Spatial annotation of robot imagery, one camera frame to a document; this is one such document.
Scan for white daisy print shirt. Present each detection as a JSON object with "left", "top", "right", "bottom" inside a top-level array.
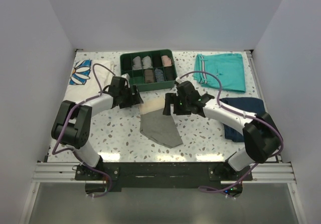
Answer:
[{"left": 63, "top": 59, "right": 115, "bottom": 103}]

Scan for grey striped rolled sock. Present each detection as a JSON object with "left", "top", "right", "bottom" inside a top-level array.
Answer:
[{"left": 132, "top": 56, "right": 142, "bottom": 70}]

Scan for green compartment organizer tray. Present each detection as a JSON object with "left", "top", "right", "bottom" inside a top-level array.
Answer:
[{"left": 120, "top": 49, "right": 177, "bottom": 92}]

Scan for aluminium frame rail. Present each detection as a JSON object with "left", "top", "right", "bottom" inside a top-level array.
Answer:
[{"left": 32, "top": 162, "right": 79, "bottom": 183}]

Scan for navy folded garment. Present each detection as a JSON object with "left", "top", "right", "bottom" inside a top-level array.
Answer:
[{"left": 219, "top": 97, "right": 266, "bottom": 143}]

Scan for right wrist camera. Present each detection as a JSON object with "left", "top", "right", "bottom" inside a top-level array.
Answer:
[{"left": 176, "top": 81, "right": 200, "bottom": 102}]

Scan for navy striped rolled sock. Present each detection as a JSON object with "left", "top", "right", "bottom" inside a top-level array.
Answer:
[{"left": 154, "top": 68, "right": 166, "bottom": 82}]

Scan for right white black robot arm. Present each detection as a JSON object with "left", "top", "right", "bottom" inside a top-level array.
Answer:
[{"left": 163, "top": 93, "right": 283, "bottom": 180}]

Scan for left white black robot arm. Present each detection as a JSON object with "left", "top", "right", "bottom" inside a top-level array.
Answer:
[{"left": 51, "top": 74, "right": 143, "bottom": 180}]

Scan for pink rolled underwear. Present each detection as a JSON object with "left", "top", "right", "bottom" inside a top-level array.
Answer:
[{"left": 161, "top": 55, "right": 172, "bottom": 67}]

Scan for teal folded shorts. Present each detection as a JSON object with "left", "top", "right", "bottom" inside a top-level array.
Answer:
[{"left": 193, "top": 53, "right": 246, "bottom": 93}]

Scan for brown rolled underwear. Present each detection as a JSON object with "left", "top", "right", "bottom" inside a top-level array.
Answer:
[{"left": 144, "top": 69, "right": 154, "bottom": 83}]

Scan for white grey rolled sock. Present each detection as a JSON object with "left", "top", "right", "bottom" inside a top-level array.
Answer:
[{"left": 141, "top": 56, "right": 152, "bottom": 69}]

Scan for grey cream underwear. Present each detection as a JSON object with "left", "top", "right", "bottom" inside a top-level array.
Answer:
[{"left": 139, "top": 97, "right": 183, "bottom": 149}]

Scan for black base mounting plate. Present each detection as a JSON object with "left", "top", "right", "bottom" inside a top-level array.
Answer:
[{"left": 72, "top": 162, "right": 253, "bottom": 194}]

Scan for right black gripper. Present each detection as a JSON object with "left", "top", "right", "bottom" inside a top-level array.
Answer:
[{"left": 163, "top": 93, "right": 191, "bottom": 116}]

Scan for black rolled underwear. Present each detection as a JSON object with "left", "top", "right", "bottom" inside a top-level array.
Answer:
[{"left": 164, "top": 67, "right": 176, "bottom": 81}]

